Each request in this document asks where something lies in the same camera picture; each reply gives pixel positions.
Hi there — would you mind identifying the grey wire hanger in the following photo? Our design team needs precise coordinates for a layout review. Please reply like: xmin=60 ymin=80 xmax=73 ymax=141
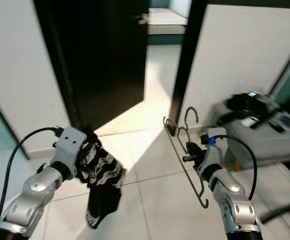
xmin=163 ymin=106 xmax=210 ymax=209

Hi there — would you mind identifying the dark knit garment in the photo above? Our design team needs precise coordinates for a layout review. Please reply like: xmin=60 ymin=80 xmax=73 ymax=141
xmin=75 ymin=129 xmax=125 ymax=230

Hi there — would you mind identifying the dark wooden door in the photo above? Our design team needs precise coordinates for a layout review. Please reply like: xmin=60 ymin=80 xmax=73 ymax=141
xmin=35 ymin=0 xmax=151 ymax=131

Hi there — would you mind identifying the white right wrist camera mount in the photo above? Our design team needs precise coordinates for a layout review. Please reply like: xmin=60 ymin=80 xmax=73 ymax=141
xmin=197 ymin=127 xmax=223 ymax=181

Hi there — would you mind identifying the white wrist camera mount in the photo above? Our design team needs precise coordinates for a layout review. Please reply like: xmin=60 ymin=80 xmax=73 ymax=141
xmin=52 ymin=126 xmax=88 ymax=173
xmin=197 ymin=127 xmax=223 ymax=181

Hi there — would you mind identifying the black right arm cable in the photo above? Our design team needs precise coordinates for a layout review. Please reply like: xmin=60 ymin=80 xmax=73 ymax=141
xmin=217 ymin=134 xmax=259 ymax=201

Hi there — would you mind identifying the black strap bag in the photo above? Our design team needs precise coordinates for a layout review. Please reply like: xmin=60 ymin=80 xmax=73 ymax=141
xmin=225 ymin=92 xmax=290 ymax=136

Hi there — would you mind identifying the dark door frame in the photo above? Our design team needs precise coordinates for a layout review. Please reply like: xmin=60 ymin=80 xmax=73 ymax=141
xmin=167 ymin=0 xmax=208 ymax=136

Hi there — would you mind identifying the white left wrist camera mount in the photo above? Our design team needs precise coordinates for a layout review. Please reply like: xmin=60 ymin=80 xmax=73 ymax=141
xmin=52 ymin=126 xmax=88 ymax=173

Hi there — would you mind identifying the metal door handle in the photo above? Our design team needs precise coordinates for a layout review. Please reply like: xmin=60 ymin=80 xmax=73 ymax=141
xmin=137 ymin=14 xmax=150 ymax=25

